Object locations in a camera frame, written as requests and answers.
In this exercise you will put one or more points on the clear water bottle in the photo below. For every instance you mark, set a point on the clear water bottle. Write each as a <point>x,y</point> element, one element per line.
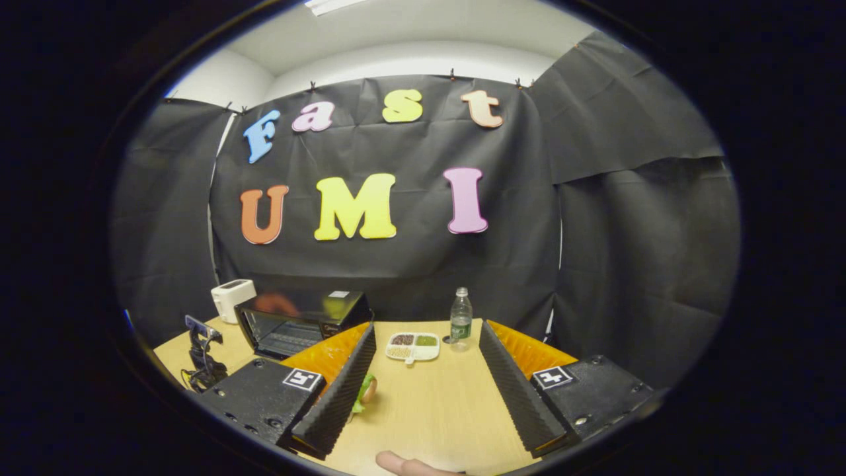
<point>461,324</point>

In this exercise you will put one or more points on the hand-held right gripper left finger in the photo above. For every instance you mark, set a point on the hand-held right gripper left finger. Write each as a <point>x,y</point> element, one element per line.
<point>344,390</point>

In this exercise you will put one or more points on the lettuce sandwich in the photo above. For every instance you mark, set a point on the lettuce sandwich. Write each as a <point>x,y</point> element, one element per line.
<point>367,391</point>

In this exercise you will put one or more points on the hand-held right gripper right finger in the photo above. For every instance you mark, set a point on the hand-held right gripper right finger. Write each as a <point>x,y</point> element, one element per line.
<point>512,383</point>

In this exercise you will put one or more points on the ceiling light panel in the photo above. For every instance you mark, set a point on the ceiling light panel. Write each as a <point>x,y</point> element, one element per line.
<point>334,5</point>

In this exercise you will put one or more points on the white divided grain plate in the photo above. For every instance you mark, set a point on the white divided grain plate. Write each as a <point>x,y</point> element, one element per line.
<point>413,345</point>

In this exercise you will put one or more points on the white toaster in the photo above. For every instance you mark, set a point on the white toaster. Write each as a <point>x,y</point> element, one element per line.
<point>231,297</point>

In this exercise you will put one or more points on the black electric oven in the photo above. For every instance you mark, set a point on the black electric oven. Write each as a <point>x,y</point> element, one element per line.
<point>297,311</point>

